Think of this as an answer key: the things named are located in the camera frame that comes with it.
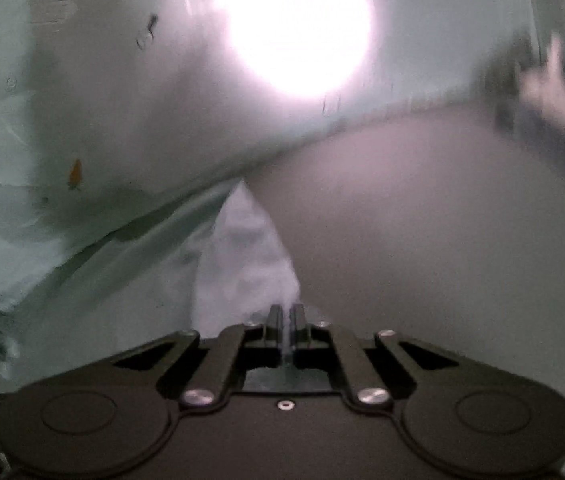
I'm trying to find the carrot printed bed sheet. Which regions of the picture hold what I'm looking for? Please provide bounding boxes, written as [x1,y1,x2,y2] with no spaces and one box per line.
[0,0,538,396]

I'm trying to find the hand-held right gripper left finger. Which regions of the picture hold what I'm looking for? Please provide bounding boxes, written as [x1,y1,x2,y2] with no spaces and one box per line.
[112,305,283,408]

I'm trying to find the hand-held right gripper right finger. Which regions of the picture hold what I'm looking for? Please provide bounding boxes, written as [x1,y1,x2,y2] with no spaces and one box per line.
[289,305,458,408]

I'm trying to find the light blue garment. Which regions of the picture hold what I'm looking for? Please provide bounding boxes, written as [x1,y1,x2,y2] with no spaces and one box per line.
[190,180,335,395]

